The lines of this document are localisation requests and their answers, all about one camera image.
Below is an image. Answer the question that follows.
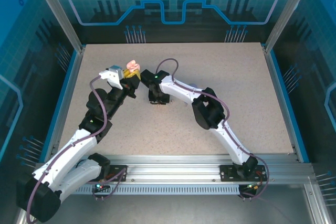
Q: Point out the pink round charging case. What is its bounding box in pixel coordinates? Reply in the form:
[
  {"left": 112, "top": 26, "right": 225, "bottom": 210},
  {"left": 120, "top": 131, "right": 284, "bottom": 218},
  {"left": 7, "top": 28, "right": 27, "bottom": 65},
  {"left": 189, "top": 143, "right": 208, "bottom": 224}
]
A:
[{"left": 126, "top": 60, "right": 141, "bottom": 72}]

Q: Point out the small lit connector module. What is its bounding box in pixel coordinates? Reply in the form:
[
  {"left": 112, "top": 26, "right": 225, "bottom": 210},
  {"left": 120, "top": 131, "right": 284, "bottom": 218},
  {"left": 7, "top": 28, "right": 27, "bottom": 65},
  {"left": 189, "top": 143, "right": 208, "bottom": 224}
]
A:
[
  {"left": 92, "top": 180, "right": 110, "bottom": 193},
  {"left": 245, "top": 182, "right": 265, "bottom": 191}
]

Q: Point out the grey metal lower tray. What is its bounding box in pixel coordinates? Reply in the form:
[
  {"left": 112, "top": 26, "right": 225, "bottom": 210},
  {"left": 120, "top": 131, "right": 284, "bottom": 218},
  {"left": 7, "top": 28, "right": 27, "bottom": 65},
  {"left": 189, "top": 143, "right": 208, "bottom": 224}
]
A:
[{"left": 15, "top": 176, "right": 326, "bottom": 224}]

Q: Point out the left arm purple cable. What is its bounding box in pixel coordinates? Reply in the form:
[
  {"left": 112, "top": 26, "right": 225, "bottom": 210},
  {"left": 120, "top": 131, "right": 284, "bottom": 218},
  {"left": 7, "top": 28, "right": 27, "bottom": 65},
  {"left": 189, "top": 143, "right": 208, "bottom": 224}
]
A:
[{"left": 25, "top": 76, "right": 129, "bottom": 224}]

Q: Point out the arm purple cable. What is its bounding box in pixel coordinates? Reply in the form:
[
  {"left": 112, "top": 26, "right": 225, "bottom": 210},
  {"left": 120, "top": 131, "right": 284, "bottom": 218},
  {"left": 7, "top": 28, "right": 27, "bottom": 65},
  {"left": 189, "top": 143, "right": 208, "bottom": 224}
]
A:
[
  {"left": 25, "top": 76, "right": 129, "bottom": 224},
  {"left": 156, "top": 58, "right": 270, "bottom": 201}
]

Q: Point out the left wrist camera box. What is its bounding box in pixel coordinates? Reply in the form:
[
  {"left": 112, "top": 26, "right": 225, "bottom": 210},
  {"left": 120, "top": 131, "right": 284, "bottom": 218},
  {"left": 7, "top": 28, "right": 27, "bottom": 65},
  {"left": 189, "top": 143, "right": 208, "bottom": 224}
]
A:
[{"left": 99, "top": 65, "right": 124, "bottom": 90}]

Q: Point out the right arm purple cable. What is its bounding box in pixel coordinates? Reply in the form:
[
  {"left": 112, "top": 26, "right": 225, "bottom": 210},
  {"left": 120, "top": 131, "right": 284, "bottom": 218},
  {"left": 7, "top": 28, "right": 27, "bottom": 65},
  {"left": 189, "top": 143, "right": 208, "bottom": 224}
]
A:
[{"left": 156, "top": 58, "right": 270, "bottom": 201}]

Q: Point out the blue aluminium side rail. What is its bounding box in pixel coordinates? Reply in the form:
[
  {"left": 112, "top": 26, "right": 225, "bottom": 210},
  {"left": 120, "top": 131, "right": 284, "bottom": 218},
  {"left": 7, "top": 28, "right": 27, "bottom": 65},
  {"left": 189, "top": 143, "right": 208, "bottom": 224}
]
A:
[
  {"left": 39, "top": 47, "right": 87, "bottom": 163},
  {"left": 262, "top": 45, "right": 310, "bottom": 163}
]

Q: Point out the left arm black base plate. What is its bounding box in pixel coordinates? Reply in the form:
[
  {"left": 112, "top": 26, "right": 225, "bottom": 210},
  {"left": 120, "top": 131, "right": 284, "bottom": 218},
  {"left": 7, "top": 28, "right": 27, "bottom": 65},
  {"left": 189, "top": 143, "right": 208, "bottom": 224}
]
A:
[{"left": 103, "top": 165, "right": 129, "bottom": 183}]

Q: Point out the aluminium mounting rail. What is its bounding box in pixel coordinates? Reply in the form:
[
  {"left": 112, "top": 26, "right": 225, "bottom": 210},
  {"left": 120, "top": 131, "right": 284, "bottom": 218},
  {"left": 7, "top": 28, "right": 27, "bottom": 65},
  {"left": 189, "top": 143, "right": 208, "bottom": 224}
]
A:
[{"left": 35, "top": 154, "right": 316, "bottom": 186}]

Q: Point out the slotted grey cable duct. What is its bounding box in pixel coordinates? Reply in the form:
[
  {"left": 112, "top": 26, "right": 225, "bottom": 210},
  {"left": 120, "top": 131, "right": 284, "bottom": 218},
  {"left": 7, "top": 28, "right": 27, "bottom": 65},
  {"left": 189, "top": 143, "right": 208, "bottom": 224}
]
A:
[{"left": 73, "top": 185, "right": 241, "bottom": 196}]

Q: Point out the aluminium frame post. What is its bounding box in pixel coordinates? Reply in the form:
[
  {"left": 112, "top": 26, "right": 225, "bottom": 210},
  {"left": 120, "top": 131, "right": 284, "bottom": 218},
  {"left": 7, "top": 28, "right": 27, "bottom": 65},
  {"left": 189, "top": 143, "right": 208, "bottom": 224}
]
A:
[
  {"left": 264, "top": 0, "right": 310, "bottom": 53},
  {"left": 29, "top": 0, "right": 86, "bottom": 53}
]

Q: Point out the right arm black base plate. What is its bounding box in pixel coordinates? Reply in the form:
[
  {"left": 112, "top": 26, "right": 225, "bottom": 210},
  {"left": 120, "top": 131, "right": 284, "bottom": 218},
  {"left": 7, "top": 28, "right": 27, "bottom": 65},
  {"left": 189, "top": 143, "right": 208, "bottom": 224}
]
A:
[{"left": 219, "top": 164, "right": 268, "bottom": 183}]

